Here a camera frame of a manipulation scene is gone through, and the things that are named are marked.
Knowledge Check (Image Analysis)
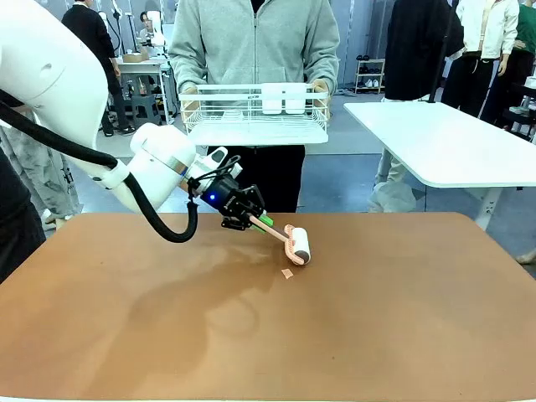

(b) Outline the white table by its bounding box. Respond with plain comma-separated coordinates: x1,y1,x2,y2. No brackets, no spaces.
343,101,536,233

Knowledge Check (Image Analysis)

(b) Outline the hanging black coat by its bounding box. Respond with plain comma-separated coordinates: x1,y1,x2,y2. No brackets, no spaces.
384,0,466,102

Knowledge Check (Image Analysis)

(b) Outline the white drip tray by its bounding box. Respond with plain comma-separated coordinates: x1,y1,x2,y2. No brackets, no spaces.
186,125,330,147

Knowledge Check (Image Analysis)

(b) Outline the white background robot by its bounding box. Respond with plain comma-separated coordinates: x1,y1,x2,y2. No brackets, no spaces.
143,9,169,48

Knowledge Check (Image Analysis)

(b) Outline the person in grey patterned trousers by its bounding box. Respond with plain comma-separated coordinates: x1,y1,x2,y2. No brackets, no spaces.
0,120,84,232

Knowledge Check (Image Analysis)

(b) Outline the grey step stool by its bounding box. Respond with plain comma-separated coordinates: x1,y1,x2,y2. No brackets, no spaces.
130,93,163,127

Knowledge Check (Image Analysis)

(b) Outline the white cutlery holder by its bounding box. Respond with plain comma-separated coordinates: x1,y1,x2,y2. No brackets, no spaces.
260,82,307,116

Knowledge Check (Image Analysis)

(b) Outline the person's left forearm grey sleeve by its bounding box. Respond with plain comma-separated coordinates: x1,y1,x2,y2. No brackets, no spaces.
302,49,341,95

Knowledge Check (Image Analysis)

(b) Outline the black shelf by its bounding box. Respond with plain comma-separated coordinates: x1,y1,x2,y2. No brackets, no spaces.
499,81,536,146

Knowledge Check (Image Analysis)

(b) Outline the person's right forearm grey sleeve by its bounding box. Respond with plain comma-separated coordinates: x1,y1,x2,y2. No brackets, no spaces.
168,52,211,95

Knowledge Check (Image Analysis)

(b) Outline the person in white jacket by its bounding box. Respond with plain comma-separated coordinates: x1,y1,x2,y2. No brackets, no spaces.
441,0,521,119

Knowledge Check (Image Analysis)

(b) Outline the grey workbench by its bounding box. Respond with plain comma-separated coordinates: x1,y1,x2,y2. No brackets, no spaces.
114,56,176,126

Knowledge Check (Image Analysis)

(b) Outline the person in green top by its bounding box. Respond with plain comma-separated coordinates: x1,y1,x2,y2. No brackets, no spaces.
480,3,536,127

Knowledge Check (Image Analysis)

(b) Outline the person's left hand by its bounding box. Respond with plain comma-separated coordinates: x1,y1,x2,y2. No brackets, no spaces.
311,79,332,111

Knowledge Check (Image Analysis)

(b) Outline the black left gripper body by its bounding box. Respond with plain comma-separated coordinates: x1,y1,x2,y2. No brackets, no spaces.
199,173,267,232

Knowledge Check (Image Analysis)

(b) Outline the white wire dish rack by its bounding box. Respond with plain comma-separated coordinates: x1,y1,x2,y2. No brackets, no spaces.
178,82,332,137

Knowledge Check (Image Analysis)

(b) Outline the shoe rack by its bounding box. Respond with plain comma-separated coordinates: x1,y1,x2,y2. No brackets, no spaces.
354,57,386,95

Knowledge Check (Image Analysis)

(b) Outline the black stand pole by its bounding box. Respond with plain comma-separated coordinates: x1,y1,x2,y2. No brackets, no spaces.
426,0,458,105

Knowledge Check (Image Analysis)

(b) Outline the person in black jacket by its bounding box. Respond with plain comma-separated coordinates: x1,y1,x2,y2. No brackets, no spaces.
61,0,137,138

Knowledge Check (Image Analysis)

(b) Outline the person in grey hoodie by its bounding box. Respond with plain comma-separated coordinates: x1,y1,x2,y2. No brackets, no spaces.
168,0,342,214

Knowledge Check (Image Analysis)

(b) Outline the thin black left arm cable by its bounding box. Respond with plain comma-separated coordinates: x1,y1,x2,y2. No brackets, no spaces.
186,154,243,210

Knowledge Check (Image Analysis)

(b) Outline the pink lint roller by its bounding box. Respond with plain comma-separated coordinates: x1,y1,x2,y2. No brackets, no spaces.
250,214,313,267

